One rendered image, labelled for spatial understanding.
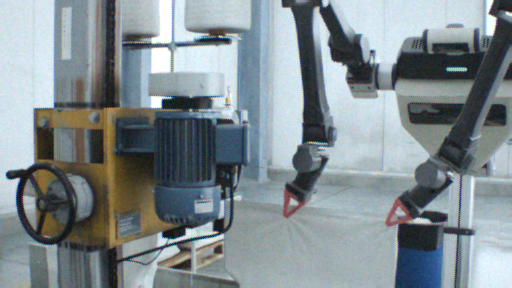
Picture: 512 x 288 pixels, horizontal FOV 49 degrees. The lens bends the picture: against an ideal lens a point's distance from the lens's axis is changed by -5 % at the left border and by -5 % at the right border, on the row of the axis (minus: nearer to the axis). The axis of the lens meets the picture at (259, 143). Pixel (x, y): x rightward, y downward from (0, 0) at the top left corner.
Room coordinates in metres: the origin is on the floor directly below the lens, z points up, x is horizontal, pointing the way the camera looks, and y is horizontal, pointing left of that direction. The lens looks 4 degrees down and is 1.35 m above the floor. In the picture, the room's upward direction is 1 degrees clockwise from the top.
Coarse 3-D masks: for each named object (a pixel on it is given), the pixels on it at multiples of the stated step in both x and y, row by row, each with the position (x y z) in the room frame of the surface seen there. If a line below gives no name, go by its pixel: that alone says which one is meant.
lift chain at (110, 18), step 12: (108, 0) 1.34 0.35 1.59; (108, 12) 1.33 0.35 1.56; (108, 24) 1.34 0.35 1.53; (108, 36) 1.34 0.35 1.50; (108, 48) 1.33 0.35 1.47; (108, 60) 1.33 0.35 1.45; (108, 72) 1.34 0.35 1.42; (108, 84) 1.33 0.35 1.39; (108, 96) 1.33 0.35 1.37; (108, 252) 1.34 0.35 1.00; (108, 264) 1.34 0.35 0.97
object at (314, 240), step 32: (224, 224) 1.65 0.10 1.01; (256, 224) 1.62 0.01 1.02; (288, 224) 1.58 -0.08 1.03; (320, 224) 1.53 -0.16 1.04; (352, 224) 1.49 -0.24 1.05; (384, 224) 1.45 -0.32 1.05; (224, 256) 1.65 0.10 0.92; (256, 256) 1.62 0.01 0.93; (288, 256) 1.58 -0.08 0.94; (320, 256) 1.53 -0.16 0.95; (352, 256) 1.48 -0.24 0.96; (384, 256) 1.45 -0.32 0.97
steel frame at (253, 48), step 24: (264, 0) 10.20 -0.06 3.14; (264, 24) 10.21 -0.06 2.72; (240, 48) 10.28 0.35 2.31; (264, 48) 10.22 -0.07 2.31; (144, 72) 7.32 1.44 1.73; (240, 72) 10.28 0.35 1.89; (264, 72) 10.22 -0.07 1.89; (144, 96) 7.32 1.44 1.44; (240, 96) 10.29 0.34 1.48; (264, 96) 10.23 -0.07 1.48; (264, 120) 10.24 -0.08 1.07; (264, 144) 10.25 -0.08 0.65; (264, 168) 10.26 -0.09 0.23
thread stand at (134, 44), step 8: (128, 40) 1.54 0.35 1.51; (136, 40) 1.55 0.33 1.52; (200, 40) 1.47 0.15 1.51; (208, 40) 1.47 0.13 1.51; (216, 40) 1.46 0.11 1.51; (224, 40) 1.45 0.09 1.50; (232, 40) 1.47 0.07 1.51; (240, 40) 1.47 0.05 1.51; (128, 48) 1.58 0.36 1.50; (136, 48) 1.57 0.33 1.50; (144, 48) 1.56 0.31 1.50; (168, 48) 1.51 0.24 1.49; (176, 48) 1.51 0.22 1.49
